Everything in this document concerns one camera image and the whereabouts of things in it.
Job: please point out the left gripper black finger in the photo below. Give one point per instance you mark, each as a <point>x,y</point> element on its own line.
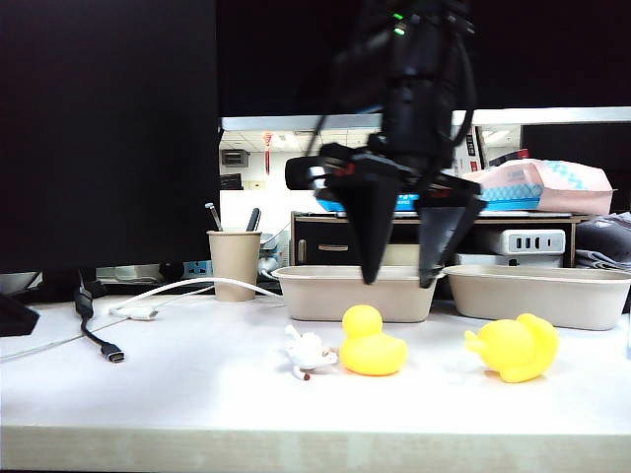
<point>15,317</point>

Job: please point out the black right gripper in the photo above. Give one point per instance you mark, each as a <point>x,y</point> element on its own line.
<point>374,167</point>

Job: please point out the yellow rubber duck head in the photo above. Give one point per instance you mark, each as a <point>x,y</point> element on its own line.
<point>370,350</point>

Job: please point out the small white plush doll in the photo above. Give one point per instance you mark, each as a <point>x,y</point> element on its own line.
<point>308,352</point>

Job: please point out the yellow rubber duck wide body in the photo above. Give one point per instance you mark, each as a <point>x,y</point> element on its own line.
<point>522,350</point>

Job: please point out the beige box under shelf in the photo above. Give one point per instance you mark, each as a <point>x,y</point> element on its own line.
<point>406,255</point>

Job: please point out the flat white box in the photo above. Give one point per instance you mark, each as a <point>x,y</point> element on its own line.
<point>493,260</point>

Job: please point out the beige paper pulp box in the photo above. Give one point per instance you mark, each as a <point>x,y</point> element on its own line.
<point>537,300</point>
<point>325,298</point>

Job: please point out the blue wet wipes pack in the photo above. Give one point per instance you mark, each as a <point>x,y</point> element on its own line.
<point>406,201</point>

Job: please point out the black monitor stand base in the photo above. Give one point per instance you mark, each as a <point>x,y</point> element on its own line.
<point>59,287</point>

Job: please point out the wooden desk shelf organiser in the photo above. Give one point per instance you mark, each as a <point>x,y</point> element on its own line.
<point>325,246</point>

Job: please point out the white red background sign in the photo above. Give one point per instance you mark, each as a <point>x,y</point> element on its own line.
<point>475,148</point>

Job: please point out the black office chair headrest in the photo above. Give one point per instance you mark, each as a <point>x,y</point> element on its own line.
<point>298,172</point>

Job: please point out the white USB power strip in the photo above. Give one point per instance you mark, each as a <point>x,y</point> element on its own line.
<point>532,241</point>

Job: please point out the black pen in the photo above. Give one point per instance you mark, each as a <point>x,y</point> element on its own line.
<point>253,219</point>

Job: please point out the red hanging knot ornament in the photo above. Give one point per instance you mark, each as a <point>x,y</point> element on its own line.
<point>267,148</point>

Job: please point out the black round object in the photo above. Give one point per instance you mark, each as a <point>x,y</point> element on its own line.
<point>171,270</point>

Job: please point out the pink tissue pack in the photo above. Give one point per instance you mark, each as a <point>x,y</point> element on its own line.
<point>567,189</point>

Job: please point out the brown paper cup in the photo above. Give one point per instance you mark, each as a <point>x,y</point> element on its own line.
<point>235,268</point>

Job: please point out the blue white power socket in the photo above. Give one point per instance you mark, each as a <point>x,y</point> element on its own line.
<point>198,269</point>

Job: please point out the silver pen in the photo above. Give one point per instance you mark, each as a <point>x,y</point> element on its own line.
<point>215,219</point>

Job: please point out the dark background screen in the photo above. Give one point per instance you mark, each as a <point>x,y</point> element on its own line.
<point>577,148</point>

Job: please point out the grey folded cloth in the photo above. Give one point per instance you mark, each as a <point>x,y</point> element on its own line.
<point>606,241</point>

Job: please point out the large black monitor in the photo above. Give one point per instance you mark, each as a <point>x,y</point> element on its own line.
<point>108,133</point>

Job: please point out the black monitor with silver edge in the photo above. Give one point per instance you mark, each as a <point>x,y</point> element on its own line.
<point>542,54</point>

